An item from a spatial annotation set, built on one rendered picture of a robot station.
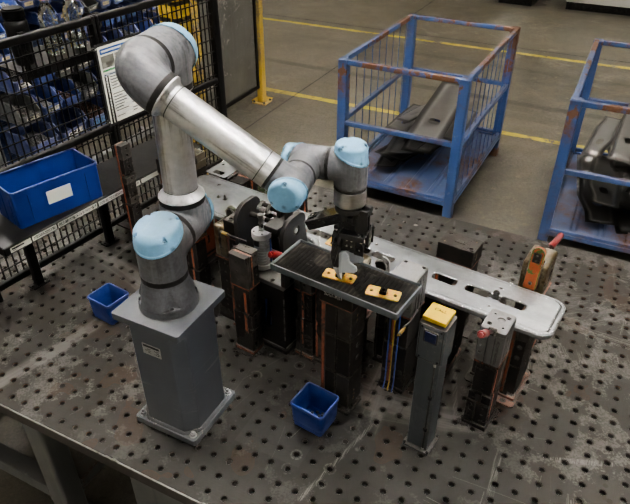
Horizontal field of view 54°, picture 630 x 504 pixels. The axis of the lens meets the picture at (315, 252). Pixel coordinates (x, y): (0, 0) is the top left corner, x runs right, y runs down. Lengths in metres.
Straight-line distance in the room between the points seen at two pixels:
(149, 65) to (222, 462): 1.03
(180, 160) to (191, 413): 0.69
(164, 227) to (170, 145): 0.19
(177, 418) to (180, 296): 0.39
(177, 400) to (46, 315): 0.78
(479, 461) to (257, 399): 0.65
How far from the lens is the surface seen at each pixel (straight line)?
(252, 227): 1.91
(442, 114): 4.31
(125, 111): 2.58
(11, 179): 2.32
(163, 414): 1.82
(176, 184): 1.55
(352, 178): 1.38
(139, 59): 1.33
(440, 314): 1.49
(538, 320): 1.79
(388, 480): 1.73
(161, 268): 1.51
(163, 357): 1.64
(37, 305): 2.42
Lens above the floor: 2.11
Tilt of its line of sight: 35 degrees down
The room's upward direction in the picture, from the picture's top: straight up
